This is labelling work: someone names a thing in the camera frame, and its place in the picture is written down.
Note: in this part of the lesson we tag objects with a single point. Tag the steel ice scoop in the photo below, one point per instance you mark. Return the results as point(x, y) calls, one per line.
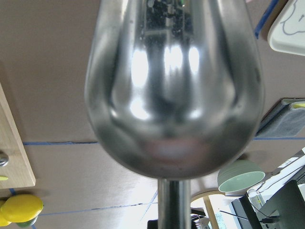
point(174, 91)

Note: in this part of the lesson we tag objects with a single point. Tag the wooden cup tree stand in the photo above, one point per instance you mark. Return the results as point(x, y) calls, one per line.
point(210, 202)

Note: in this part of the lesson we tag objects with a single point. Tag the light green bowl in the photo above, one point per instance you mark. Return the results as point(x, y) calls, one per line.
point(239, 175)

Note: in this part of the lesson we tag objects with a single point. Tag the grey and yellow cloth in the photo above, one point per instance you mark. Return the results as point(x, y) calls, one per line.
point(285, 119)

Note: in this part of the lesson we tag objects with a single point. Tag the bamboo cutting board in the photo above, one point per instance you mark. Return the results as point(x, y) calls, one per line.
point(18, 170)

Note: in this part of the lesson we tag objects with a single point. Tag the steel muddler black tip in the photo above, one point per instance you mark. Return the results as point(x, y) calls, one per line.
point(4, 159)

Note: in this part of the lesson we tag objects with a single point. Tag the cream bear serving tray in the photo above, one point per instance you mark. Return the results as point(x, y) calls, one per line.
point(287, 33)

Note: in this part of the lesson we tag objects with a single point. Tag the yellow lemon round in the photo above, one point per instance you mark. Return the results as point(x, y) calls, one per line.
point(21, 208)

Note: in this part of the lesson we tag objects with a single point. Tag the yellow plastic knife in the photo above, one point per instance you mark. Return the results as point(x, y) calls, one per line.
point(2, 178)

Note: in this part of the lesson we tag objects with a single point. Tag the green avocado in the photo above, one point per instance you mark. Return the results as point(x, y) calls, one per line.
point(28, 223)

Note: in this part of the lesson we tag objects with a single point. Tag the yellow lemon oblong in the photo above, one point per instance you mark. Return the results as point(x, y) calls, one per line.
point(3, 221)

